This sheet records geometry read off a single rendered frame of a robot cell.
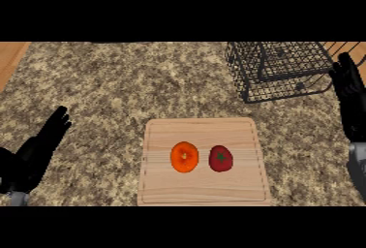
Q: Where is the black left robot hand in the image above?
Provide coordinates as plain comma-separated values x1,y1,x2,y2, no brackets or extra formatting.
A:
0,106,72,195

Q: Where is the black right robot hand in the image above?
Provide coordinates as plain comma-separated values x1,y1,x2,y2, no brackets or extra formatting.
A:
327,51,366,143

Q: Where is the red tomato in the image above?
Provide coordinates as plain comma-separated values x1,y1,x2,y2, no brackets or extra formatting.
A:
206,144,234,173

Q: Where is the pale wooden cutting board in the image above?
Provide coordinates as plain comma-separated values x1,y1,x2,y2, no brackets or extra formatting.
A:
135,117,273,207

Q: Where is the orange fruit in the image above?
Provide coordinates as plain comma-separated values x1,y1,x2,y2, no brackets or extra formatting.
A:
169,140,200,173

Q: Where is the black wire tiered basket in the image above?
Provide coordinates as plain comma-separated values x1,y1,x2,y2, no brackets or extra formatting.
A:
222,41,366,105

